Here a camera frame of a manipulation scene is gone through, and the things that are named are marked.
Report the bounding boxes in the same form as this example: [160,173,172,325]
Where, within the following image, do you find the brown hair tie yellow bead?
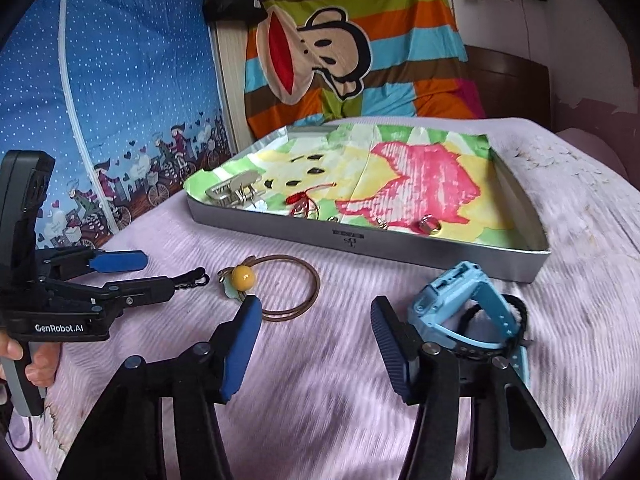
[216,254,321,323]

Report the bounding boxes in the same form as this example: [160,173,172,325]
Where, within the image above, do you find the small gold earring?
[375,218,388,230]

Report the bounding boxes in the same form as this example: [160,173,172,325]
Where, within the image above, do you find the beige plastic hair claw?
[205,170,262,209]

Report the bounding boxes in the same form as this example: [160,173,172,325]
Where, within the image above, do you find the black elastic hair tie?
[456,292,535,356]

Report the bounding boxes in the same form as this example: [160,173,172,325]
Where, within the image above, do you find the person's left hand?
[0,332,62,388]

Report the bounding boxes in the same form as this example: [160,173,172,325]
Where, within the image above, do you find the colourful crumpled paper liner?
[183,124,525,249]

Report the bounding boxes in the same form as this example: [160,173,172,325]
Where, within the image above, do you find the red string bracelet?
[284,181,339,220]

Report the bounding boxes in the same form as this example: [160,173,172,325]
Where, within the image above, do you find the blue polka-dot fabric wardrobe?
[1,0,230,248]

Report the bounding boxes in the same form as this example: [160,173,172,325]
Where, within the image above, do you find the black wavy hair clip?
[171,266,209,290]

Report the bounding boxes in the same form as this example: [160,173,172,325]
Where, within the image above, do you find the striped monkey cartoon blanket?
[244,0,484,138]

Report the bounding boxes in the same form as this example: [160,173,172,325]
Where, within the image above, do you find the pink striped bed cover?
[8,116,640,480]

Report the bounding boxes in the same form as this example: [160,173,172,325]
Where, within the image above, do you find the grey shallow cardboard tray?
[186,125,550,283]

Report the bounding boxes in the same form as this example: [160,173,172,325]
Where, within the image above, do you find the silver ring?
[416,213,443,236]

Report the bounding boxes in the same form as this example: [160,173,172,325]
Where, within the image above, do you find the black hanging bag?
[203,0,268,27]

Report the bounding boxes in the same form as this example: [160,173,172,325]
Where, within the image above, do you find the dark wooden headboard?
[466,46,552,129]

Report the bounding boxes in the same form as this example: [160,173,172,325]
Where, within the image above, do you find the pink pillow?
[556,128,628,179]

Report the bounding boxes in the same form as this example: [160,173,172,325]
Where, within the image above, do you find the light blue smart watch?
[408,261,529,384]

